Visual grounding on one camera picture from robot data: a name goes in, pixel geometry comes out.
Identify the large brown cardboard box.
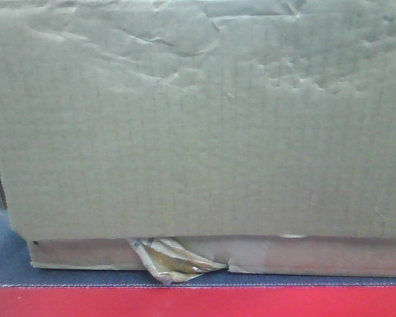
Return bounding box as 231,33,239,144
0,1,396,277

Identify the crumpled clear packing tape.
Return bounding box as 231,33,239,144
128,238,228,285

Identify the red table edge strip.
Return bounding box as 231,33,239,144
0,287,396,316

